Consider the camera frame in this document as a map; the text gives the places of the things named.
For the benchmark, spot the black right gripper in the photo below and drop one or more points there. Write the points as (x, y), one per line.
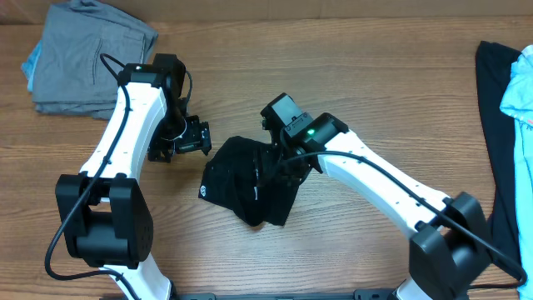
(275, 167)

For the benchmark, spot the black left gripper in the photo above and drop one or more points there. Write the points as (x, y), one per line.
(199, 137)

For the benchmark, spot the black t-shirt with logo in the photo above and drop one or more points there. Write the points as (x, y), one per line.
(230, 180)

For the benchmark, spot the light blue printed shirt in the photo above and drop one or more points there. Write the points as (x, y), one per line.
(517, 104)

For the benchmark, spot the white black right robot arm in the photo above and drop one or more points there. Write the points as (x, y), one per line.
(446, 235)

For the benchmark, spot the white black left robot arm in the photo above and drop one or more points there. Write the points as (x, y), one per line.
(107, 228)

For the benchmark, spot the folded grey trousers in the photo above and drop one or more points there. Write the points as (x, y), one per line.
(70, 78)

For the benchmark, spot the folded light blue garment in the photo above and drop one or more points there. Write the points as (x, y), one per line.
(29, 66)

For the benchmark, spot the black garment at right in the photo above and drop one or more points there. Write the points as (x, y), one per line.
(493, 74)

